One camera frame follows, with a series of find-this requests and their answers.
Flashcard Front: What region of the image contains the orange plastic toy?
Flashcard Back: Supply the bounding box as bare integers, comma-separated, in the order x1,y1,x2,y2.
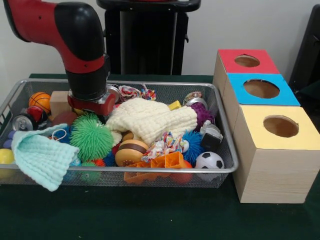
123,151,187,184

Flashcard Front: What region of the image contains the colourful dotted packet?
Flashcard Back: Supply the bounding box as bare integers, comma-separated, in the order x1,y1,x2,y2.
141,131,190,163

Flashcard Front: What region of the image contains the silver can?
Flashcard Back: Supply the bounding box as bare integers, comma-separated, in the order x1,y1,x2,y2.
12,113,37,132

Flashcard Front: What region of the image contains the toy burger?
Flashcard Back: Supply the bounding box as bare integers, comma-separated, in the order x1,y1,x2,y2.
114,139,150,168

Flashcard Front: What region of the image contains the clear shallow bin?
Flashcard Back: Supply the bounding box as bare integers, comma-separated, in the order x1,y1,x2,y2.
0,78,239,189

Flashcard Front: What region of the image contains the small orange basketball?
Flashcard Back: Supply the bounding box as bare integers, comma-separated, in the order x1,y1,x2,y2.
28,92,52,114

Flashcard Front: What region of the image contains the dark green table cloth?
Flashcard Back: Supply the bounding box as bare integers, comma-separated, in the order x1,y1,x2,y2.
0,73,320,240

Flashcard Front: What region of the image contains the black stand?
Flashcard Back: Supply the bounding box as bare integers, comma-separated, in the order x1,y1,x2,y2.
289,4,320,101

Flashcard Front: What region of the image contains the pale wooden block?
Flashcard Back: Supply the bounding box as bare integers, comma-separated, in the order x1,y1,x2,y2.
49,90,72,118

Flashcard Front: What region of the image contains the cream yellow cloth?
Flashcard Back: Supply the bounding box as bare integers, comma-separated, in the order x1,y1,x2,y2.
105,97,198,146

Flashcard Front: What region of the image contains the mint green cloth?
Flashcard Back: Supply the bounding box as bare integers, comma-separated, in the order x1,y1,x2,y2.
11,123,80,192

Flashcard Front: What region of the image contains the small green spiky ball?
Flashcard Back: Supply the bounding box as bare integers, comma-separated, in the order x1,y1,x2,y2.
69,113,115,163

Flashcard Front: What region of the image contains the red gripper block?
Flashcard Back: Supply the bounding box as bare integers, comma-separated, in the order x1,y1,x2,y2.
67,89,118,117

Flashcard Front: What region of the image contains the black and white soccer ball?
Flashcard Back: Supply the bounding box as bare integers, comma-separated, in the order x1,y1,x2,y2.
195,151,225,173

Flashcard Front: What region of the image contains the brown rubber ball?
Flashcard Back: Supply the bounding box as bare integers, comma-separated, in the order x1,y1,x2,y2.
51,111,78,127

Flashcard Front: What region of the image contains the wooden box with three holes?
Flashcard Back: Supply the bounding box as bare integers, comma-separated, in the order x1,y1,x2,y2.
212,48,320,204

